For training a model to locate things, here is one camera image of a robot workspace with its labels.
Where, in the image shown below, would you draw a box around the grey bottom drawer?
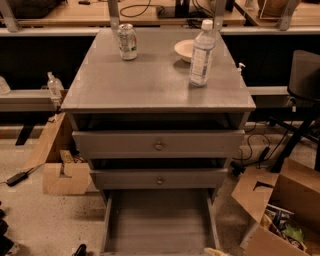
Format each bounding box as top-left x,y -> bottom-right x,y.
100,189 -> 221,256

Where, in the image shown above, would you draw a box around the grey drawer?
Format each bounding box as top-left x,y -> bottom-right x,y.
100,189 -> 221,256
72,130 -> 244,160
91,168 -> 227,190

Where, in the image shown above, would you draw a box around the grey middle drawer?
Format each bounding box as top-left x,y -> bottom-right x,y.
91,168 -> 227,190

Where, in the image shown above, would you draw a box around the grey wooden drawer cabinet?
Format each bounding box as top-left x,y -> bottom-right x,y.
60,27 -> 257,201

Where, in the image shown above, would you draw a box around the grey top drawer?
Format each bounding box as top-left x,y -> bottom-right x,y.
72,130 -> 244,160

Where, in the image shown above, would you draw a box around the items inside cardboard box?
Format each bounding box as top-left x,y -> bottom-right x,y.
260,204 -> 307,251

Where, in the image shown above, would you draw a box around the cardboard box right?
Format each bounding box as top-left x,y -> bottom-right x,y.
232,158 -> 320,256

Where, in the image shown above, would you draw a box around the cardboard box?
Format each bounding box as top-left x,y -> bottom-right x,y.
232,158 -> 320,256
24,113 -> 96,195

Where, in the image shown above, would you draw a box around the cardboard box left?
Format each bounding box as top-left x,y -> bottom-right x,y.
24,113 -> 96,195

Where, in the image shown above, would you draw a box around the white pump dispenser bottle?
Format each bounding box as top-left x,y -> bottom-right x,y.
237,62 -> 246,75

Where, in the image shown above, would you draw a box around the black office chair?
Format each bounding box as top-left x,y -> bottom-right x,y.
270,50 -> 320,173

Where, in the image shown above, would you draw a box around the black power adapter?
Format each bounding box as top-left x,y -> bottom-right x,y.
6,172 -> 28,187

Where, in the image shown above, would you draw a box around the clear plastic water bottle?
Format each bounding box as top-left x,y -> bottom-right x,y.
189,19 -> 215,87

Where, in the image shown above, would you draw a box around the clear bottle on shelf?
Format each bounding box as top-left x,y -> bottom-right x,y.
47,72 -> 64,97

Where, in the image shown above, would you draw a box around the silver soda can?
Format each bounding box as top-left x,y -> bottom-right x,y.
118,23 -> 137,60

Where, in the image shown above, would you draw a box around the black cables on floor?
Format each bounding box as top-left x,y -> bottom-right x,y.
230,122 -> 278,177

